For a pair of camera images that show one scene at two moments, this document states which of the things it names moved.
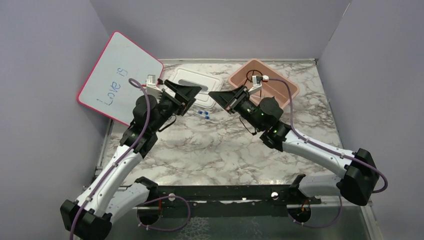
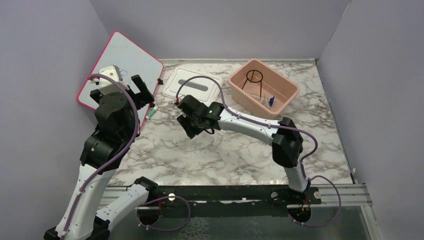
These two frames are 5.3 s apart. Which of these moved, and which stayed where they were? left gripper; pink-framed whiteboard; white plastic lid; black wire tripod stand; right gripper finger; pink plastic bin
Moved: right gripper finger; left gripper
Stayed: white plastic lid; black wire tripod stand; pink-framed whiteboard; pink plastic bin
